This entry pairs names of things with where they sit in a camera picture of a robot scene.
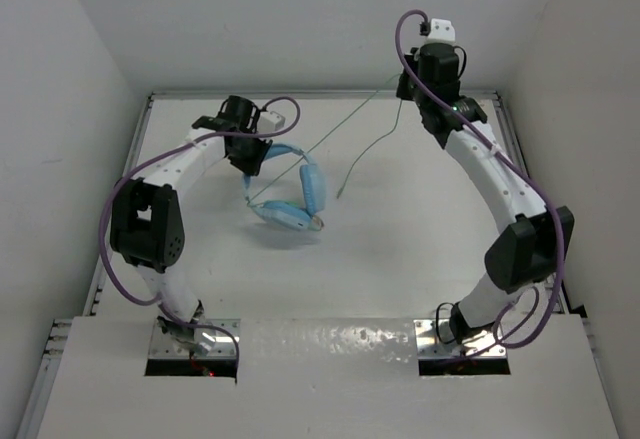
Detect green headphone cable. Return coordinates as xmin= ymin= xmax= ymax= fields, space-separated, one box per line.
xmin=247 ymin=73 xmax=406 ymax=208

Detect light blue headphones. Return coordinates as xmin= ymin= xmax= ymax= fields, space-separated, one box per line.
xmin=242 ymin=143 xmax=327 ymax=232

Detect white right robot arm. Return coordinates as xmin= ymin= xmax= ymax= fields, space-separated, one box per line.
xmin=396 ymin=42 xmax=575 ymax=345

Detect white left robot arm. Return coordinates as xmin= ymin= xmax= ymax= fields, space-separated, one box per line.
xmin=109 ymin=95 xmax=285 ymax=323

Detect white front cover board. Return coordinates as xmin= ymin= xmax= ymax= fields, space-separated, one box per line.
xmin=39 ymin=316 xmax=617 ymax=438

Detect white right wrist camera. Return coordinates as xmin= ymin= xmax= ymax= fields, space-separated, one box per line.
xmin=420 ymin=18 xmax=456 ymax=45

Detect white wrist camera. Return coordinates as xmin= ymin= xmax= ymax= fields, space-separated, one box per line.
xmin=257 ymin=110 xmax=286 ymax=134
xmin=420 ymin=18 xmax=456 ymax=45

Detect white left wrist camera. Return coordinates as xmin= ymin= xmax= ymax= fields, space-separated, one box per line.
xmin=257 ymin=110 xmax=286 ymax=134

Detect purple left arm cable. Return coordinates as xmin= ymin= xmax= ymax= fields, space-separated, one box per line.
xmin=99 ymin=96 xmax=301 ymax=365

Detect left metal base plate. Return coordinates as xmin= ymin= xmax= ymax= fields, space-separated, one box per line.
xmin=147 ymin=316 xmax=240 ymax=360

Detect metal base plate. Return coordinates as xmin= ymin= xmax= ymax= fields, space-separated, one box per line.
xmin=413 ymin=318 xmax=509 ymax=360
xmin=147 ymin=316 xmax=240 ymax=360

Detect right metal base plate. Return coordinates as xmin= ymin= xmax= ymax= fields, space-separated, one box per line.
xmin=413 ymin=318 xmax=509 ymax=360

